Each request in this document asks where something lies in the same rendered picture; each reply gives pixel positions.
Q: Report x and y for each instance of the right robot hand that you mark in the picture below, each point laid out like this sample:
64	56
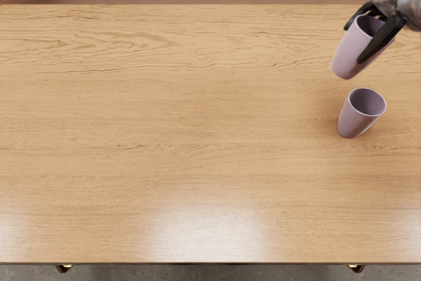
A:
405	5

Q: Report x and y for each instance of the lilac cup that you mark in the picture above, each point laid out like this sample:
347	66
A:
359	114
349	53

